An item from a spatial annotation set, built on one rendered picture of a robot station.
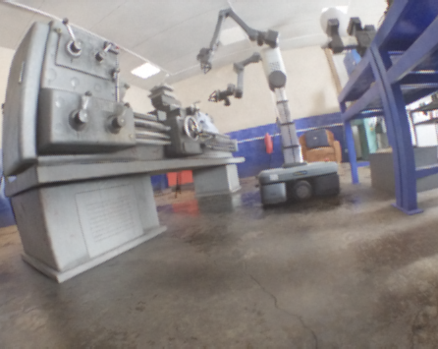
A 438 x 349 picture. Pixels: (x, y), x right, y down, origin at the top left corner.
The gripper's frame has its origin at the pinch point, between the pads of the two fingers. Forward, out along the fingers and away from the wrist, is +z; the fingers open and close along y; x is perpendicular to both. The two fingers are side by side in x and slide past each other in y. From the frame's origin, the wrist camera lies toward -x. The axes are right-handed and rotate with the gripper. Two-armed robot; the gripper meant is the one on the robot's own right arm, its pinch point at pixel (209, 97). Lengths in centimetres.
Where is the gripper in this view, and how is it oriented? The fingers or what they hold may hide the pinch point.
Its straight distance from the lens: 169.6
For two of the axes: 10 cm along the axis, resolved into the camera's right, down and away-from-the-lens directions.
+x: -3.7, -6.0, -7.1
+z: -9.2, 1.4, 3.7
